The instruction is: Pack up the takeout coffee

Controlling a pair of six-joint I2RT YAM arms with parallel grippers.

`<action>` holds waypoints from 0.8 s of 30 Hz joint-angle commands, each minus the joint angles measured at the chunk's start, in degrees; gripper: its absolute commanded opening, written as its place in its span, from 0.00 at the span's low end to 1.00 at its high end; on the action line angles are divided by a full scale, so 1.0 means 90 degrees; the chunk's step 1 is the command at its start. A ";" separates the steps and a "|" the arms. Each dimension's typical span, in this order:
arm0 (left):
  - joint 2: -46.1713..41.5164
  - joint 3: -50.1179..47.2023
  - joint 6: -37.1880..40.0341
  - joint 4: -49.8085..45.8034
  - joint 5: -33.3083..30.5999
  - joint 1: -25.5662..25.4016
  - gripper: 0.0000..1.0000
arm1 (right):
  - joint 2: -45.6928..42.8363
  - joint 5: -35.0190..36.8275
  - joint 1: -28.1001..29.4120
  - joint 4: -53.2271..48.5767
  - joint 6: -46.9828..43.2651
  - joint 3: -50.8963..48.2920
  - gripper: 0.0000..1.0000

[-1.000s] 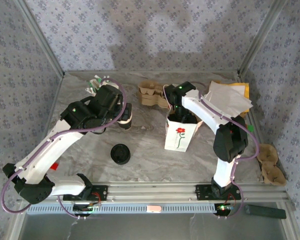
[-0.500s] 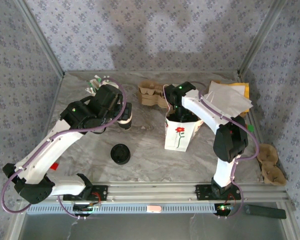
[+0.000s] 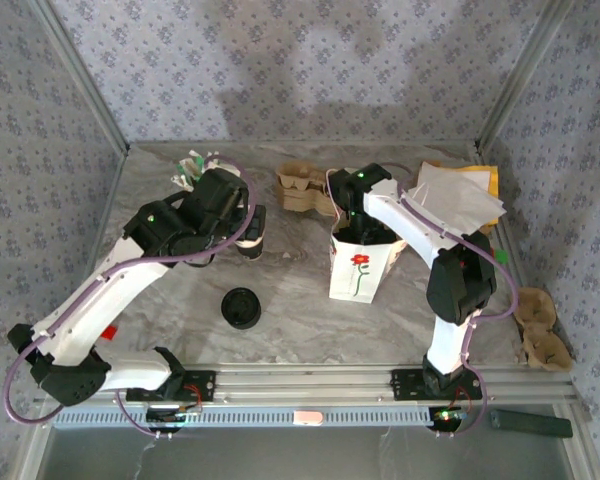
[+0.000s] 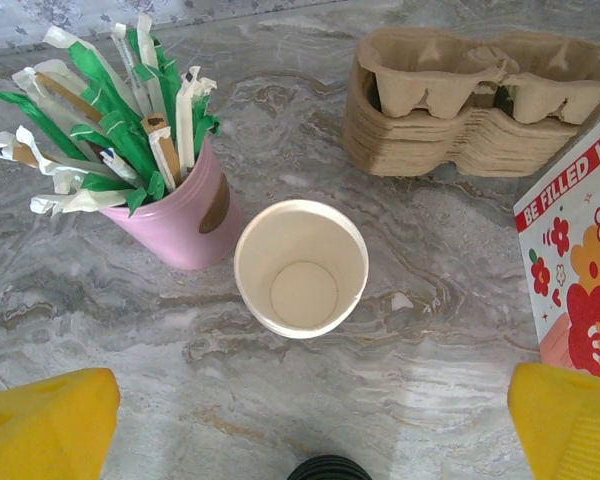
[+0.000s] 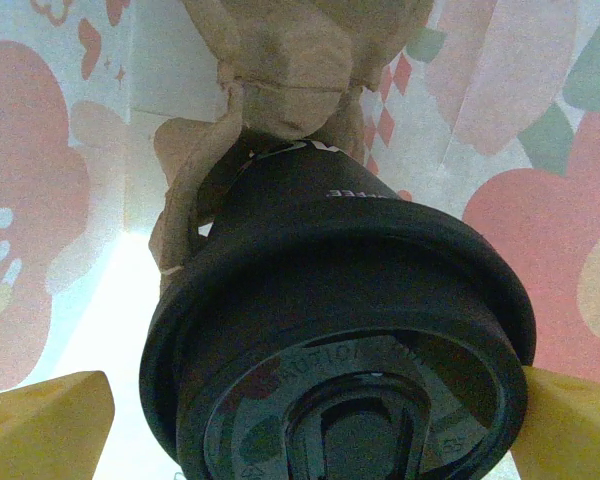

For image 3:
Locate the green toy brick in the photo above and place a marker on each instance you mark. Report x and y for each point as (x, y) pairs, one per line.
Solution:
(501, 256)

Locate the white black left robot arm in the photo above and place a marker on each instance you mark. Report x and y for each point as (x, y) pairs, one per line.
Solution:
(105, 300)

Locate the brown pulp cup carrier stack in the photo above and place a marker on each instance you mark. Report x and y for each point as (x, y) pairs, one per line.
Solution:
(300, 192)

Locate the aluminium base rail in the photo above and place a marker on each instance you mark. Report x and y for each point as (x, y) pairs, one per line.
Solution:
(305, 382)

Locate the small red toy brick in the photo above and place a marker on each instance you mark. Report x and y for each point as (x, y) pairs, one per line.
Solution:
(110, 333)

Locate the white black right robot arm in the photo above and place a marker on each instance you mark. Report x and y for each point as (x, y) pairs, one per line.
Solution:
(405, 220)

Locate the black controller board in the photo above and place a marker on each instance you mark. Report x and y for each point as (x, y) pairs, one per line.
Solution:
(172, 420)
(447, 417)

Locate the aluminium frame post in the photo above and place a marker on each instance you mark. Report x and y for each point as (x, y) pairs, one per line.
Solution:
(84, 75)
(521, 75)

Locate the grey metal tray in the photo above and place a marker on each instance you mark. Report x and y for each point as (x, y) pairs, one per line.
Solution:
(305, 455)

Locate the black cup lid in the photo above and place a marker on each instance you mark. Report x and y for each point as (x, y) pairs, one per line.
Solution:
(240, 307)

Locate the pink white tag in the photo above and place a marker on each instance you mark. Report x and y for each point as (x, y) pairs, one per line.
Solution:
(307, 418)

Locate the black flat bar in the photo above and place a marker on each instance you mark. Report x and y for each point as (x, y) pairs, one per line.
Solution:
(530, 424)

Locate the white flower print paper bag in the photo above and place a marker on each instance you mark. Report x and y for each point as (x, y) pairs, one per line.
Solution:
(352, 280)

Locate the white paper napkin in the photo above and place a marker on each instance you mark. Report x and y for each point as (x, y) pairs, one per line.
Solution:
(455, 205)
(432, 175)

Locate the black white paper cups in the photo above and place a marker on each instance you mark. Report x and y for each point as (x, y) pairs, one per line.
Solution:
(252, 250)

